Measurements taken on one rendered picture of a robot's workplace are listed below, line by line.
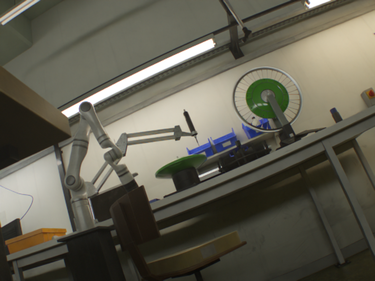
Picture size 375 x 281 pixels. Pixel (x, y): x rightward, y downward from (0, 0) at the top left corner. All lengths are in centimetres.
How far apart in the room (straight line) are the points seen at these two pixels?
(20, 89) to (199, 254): 83
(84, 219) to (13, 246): 87
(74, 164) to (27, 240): 81
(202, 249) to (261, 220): 140
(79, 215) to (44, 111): 101
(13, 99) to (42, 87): 325
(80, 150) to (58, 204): 160
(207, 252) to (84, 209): 70
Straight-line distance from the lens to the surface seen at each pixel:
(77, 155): 154
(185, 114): 198
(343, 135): 167
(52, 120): 54
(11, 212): 357
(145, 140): 186
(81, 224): 147
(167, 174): 154
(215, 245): 113
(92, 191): 178
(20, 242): 216
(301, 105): 205
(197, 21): 321
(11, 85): 47
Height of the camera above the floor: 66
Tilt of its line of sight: 20 degrees up
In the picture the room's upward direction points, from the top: 21 degrees counter-clockwise
